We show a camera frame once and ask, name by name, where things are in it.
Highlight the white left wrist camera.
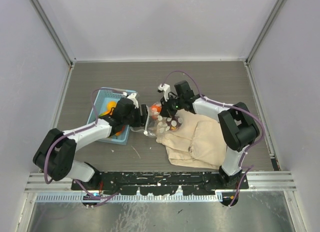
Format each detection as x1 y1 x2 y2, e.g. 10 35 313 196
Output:
126 92 139 109

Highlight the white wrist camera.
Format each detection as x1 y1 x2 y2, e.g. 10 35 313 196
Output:
126 92 139 109
157 83 171 102

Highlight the clear polka dot zip bag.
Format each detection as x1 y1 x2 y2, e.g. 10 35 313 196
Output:
130 102 170 137

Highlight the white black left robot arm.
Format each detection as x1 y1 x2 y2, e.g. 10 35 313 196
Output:
33 97 149 190

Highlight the orange fake fruit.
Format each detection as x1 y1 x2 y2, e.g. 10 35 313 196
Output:
150 103 162 119

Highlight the light blue slotted cable duct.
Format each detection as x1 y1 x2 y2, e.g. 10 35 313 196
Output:
35 192 223 203

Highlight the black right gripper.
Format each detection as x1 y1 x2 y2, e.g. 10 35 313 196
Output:
159 94 184 118

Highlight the light blue plastic basket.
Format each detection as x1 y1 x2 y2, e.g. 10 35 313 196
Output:
82 87 136 145

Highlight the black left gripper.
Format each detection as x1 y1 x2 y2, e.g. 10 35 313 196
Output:
122 104 153 127

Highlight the dark purple fake plum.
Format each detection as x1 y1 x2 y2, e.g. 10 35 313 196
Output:
165 117 183 131

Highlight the black paint-chipped base rail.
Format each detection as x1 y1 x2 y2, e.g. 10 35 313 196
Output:
83 171 249 196

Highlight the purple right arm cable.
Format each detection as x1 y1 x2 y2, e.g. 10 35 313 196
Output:
162 70 266 207

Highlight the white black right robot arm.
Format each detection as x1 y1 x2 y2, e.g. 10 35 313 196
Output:
157 80 260 189

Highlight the beige folded fabric garment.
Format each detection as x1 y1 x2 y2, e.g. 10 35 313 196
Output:
156 110 227 169

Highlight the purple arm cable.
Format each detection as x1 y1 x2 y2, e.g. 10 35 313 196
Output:
43 88 128 209
162 70 266 207

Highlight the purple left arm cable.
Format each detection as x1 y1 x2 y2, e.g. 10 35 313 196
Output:
43 88 128 209

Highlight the aluminium frame rail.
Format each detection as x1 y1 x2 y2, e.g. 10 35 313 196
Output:
29 0 74 67

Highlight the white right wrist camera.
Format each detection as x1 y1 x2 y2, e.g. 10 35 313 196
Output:
157 83 171 102

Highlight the yellow fake lemon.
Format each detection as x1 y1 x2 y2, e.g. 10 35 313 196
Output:
106 101 117 112

